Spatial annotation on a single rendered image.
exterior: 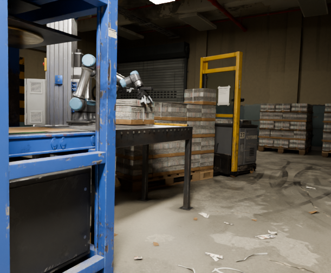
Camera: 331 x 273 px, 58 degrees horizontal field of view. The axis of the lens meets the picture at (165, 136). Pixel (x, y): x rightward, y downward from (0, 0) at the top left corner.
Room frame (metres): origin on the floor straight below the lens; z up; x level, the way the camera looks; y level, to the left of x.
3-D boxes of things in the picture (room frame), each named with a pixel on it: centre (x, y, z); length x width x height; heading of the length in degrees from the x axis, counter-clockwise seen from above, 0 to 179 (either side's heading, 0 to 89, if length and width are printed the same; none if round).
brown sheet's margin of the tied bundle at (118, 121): (2.81, 0.39, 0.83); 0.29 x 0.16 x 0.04; 58
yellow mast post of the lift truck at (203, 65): (4.93, -0.60, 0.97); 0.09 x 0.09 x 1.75; 42
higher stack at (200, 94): (4.40, -0.49, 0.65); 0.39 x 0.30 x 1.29; 42
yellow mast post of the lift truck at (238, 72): (4.44, -1.04, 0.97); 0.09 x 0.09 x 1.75; 42
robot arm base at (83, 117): (2.99, 0.85, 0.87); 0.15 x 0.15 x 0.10
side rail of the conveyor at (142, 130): (2.32, 0.10, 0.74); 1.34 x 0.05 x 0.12; 149
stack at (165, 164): (3.92, 0.05, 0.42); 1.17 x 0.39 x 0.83; 132
